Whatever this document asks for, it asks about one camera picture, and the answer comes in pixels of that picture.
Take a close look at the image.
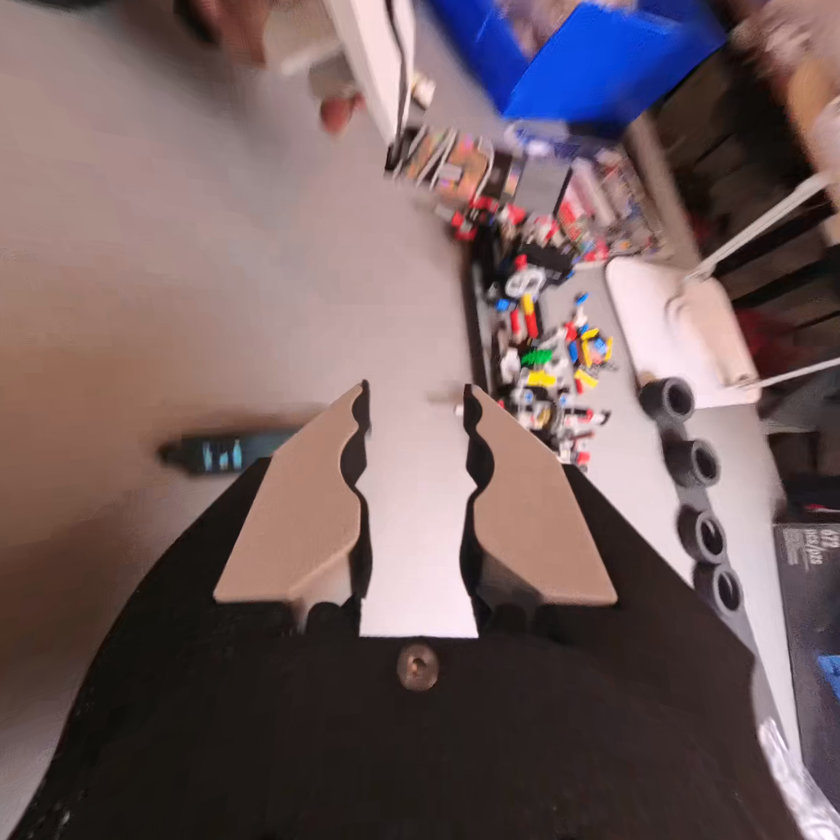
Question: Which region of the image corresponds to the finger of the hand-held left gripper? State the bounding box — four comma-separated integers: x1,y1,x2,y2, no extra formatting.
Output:
327,0,403,147
395,0,421,142

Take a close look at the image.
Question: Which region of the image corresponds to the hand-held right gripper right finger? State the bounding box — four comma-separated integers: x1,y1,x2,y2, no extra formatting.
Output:
461,384,619,621

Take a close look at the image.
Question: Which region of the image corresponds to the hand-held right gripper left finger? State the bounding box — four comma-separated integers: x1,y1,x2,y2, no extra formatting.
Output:
213,379,372,632

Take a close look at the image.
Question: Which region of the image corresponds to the black curved lego panel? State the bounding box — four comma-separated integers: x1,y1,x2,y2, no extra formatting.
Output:
159,428,304,478

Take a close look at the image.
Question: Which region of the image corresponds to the holographic lego sticker sheet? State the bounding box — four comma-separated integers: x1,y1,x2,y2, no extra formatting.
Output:
386,121,665,258

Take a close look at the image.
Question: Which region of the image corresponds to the pile of loose lego pieces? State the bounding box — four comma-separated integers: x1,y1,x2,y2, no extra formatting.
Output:
564,294,619,396

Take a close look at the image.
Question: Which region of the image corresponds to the partly built lego car chassis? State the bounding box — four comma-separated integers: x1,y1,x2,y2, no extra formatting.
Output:
451,196,613,472

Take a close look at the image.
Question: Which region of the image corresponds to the black lego set box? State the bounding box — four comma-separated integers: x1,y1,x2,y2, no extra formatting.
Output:
773,521,840,791

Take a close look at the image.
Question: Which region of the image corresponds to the person's left hand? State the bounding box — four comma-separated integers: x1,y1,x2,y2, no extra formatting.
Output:
196,0,366,137

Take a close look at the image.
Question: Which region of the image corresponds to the black rubber toy tire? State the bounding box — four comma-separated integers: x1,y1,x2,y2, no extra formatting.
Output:
678,507,727,565
693,563,744,616
663,438,721,488
638,377,698,422

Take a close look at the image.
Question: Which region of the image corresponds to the blue storage bin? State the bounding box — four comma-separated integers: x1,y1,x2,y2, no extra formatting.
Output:
425,0,727,140

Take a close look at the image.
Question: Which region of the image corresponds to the white book stand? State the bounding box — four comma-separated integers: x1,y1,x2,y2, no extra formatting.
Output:
604,171,840,409

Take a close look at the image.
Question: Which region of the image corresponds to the clear empty plastic bag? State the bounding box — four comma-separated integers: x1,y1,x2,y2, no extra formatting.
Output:
758,718,840,840

